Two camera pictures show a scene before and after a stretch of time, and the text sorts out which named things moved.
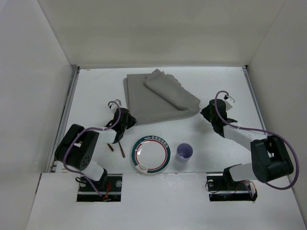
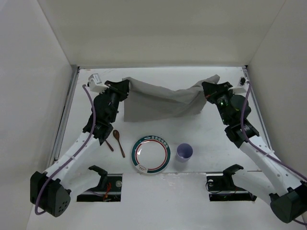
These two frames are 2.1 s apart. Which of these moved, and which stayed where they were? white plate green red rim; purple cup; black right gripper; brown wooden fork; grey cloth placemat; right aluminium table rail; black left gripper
Moved: grey cloth placemat; black right gripper; black left gripper
Stayed: right aluminium table rail; white plate green red rim; brown wooden fork; purple cup
